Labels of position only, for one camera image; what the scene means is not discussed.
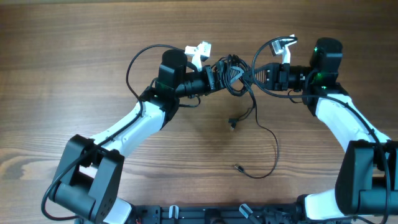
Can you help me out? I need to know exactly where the thin black usb cable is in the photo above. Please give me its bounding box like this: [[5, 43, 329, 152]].
[[233, 90, 280, 180]]

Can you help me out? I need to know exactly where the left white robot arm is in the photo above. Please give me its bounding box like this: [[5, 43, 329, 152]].
[[41, 47, 245, 223]]

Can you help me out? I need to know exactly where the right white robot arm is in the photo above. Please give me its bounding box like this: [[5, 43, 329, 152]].
[[243, 36, 397, 223]]

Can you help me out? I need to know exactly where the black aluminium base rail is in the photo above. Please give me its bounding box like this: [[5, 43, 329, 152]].
[[132, 203, 352, 224]]

